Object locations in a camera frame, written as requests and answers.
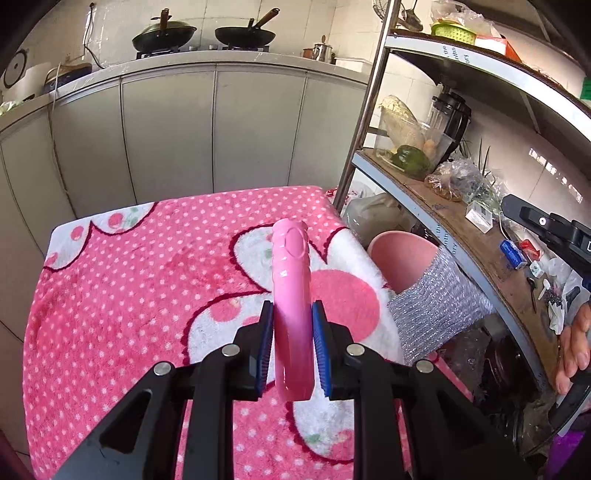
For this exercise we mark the metal shelf rack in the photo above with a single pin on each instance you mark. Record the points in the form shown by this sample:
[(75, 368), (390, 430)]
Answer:
[(372, 92)]

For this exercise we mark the large white sack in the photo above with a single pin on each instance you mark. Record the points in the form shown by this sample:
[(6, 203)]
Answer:
[(369, 217)]

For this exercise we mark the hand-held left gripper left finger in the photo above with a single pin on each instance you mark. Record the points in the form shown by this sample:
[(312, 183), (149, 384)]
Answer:
[(264, 350)]

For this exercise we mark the small steel pot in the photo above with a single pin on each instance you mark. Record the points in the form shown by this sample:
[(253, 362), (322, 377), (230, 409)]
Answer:
[(322, 51)]

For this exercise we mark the bag of nuts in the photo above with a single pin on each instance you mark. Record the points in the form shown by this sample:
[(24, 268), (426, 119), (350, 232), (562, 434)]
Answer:
[(443, 189)]

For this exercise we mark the white rice cooker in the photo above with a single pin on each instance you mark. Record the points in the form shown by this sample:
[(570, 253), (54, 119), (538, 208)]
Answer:
[(23, 78)]

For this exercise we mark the pink plastic bucket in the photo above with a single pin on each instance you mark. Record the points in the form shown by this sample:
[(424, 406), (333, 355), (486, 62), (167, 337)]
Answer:
[(401, 258)]

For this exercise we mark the round mesh strainer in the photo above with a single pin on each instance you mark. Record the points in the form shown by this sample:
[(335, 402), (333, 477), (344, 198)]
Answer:
[(380, 9)]

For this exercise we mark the green bell pepper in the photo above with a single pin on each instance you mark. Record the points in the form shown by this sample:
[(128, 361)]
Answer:
[(411, 161)]

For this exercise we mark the green plastic basket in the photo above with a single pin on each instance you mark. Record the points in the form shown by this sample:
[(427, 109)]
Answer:
[(455, 33)]

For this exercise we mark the black wok with lid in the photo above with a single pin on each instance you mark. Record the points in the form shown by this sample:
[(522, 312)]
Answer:
[(164, 34)]

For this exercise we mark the black blender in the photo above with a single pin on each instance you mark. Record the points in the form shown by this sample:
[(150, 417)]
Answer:
[(450, 115)]

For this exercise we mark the silver bubble mailer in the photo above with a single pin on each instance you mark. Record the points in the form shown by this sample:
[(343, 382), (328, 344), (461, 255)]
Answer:
[(429, 304)]

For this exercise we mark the gas stove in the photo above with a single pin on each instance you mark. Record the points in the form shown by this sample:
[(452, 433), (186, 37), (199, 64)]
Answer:
[(203, 50)]

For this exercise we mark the red pack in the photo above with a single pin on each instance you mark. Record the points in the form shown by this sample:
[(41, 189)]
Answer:
[(531, 248)]

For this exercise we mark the person's right hand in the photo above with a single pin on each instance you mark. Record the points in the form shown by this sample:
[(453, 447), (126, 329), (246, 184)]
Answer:
[(575, 346)]

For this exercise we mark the clear bag of greens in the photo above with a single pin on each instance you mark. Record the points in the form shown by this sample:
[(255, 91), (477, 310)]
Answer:
[(466, 177)]

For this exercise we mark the grey kitchen counter cabinet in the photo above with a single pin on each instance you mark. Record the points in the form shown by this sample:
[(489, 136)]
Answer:
[(184, 129)]

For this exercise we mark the small white box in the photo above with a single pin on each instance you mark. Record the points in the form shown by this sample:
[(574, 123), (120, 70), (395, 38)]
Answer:
[(478, 216)]

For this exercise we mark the pink polka dot blanket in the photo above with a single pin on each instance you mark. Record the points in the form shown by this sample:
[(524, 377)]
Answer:
[(138, 277)]

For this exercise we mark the potato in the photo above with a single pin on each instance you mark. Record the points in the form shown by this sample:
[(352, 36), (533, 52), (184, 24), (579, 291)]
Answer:
[(429, 146)]

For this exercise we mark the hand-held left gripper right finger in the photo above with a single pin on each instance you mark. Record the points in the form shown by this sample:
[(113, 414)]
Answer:
[(321, 350)]

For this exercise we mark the white rectangular container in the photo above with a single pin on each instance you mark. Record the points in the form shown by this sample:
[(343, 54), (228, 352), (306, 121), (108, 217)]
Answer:
[(353, 63)]

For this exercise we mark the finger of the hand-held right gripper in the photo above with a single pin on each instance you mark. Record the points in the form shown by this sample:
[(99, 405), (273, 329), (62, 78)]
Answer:
[(540, 224)]

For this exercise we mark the dark electric cooker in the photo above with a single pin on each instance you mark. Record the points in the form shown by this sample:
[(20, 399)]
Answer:
[(67, 78)]

